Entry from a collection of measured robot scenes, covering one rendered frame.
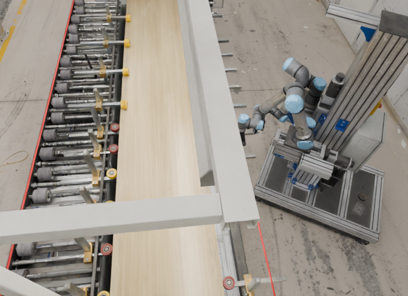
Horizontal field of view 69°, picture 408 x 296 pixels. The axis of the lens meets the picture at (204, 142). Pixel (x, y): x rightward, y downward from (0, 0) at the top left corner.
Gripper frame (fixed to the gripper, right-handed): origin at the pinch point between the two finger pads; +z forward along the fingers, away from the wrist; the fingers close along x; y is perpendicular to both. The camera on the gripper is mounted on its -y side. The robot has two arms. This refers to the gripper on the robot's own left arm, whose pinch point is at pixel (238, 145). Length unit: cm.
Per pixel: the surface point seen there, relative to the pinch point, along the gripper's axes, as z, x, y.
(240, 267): 24, 12, -92
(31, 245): 9, 158, -66
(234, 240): 24, 13, -72
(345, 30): 86, -255, 282
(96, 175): 11, 119, -13
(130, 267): 4, 89, -88
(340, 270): 94, -98, -91
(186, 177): 4, 46, -25
